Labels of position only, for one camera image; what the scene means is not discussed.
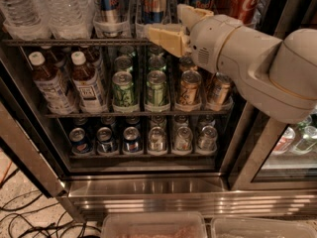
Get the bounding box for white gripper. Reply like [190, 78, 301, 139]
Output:
[144, 4, 244, 76]

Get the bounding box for clear plastic bin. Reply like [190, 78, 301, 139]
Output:
[101, 212, 208, 238]
[211, 217, 317, 238]

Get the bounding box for left front tea bottle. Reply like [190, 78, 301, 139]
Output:
[29, 52, 77, 115]

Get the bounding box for right clear plastic bin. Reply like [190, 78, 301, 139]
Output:
[211, 217, 317, 238]

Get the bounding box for silver can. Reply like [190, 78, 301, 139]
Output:
[196, 125, 218, 155]
[148, 127, 167, 156]
[172, 126, 193, 156]

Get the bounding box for water bottle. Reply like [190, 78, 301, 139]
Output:
[45, 0, 94, 40]
[0, 0, 51, 41]

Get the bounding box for front left orange can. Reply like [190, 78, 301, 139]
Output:
[176, 70, 201, 111]

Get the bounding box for right water bottle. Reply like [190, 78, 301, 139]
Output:
[45, 0, 94, 40]

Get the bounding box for left water bottle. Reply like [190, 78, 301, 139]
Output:
[0, 0, 51, 41]

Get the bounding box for middle pepsi can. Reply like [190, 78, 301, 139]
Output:
[96, 127, 118, 156]

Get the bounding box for tea bottle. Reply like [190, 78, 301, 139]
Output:
[71, 52, 106, 113]
[29, 52, 77, 115]

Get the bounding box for right glass fridge door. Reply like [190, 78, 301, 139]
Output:
[228, 102, 317, 190]

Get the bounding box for front right orange can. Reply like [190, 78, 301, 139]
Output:
[207, 72, 232, 111]

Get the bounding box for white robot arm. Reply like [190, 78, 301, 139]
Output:
[145, 4, 317, 124]

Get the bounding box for green can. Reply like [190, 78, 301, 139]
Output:
[148, 56, 166, 71]
[114, 56, 133, 73]
[112, 70, 138, 113]
[145, 70, 169, 112]

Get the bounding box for orange can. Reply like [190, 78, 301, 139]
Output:
[178, 57, 198, 71]
[207, 72, 232, 111]
[176, 70, 201, 111]

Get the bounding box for pepsi can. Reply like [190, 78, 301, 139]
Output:
[69, 127, 93, 156]
[96, 127, 118, 156]
[123, 127, 142, 154]

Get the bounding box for left clear plastic bin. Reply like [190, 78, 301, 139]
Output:
[101, 212, 208, 238]

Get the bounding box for right pepsi can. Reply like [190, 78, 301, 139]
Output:
[123, 127, 142, 154]

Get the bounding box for middle silver can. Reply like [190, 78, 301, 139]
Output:
[172, 126, 193, 156]

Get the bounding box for open fridge door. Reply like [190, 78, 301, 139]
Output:
[0, 103, 64, 197]

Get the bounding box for front left green can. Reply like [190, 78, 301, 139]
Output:
[112, 70, 138, 113]

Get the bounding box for red coca cola can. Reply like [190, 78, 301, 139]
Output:
[215, 0, 260, 25]

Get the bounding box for left silver can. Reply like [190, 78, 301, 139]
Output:
[148, 127, 167, 156]

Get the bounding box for right front tea bottle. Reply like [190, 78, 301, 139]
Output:
[71, 52, 106, 113]

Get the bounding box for front right green can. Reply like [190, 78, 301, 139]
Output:
[145, 70, 169, 112]

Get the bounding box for stainless steel fridge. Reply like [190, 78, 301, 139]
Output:
[0, 0, 317, 222]

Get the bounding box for right silver can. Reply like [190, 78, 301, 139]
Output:
[196, 125, 218, 155]

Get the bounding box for left pepsi can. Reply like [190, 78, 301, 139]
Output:
[69, 127, 93, 156]

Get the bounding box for black floor cables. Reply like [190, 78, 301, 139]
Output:
[0, 167, 102, 238]

